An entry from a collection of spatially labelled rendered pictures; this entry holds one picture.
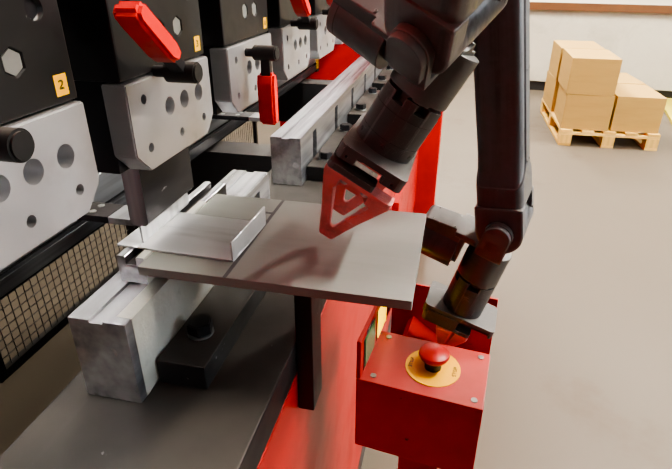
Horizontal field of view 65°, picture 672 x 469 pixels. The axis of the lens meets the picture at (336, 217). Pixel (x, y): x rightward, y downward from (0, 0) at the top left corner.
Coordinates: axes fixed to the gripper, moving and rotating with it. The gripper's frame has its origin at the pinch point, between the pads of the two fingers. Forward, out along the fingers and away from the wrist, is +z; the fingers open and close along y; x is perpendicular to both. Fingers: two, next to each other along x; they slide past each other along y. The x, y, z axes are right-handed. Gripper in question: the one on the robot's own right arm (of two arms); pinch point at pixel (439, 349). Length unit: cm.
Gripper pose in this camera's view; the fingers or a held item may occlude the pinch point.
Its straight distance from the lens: 83.9
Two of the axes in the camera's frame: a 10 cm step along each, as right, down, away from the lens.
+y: -9.1, -3.8, 1.7
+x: -3.3, 4.1, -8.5
